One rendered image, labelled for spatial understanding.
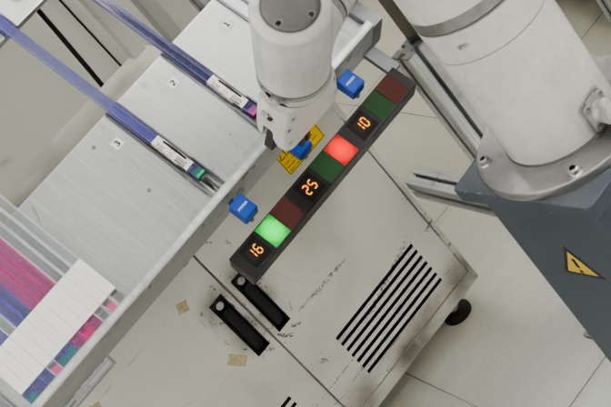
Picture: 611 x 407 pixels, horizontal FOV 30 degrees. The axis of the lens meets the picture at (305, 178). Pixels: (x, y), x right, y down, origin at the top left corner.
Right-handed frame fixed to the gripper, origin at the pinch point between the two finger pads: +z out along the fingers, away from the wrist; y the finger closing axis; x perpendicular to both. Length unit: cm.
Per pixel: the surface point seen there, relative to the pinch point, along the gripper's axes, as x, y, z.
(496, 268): -26, 27, 80
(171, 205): 7.4, -16.2, 5.3
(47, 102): 111, 17, 172
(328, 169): -5.0, 0.2, 6.2
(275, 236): -5.3, -11.0, 6.2
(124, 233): 9.6, -22.7, 5.3
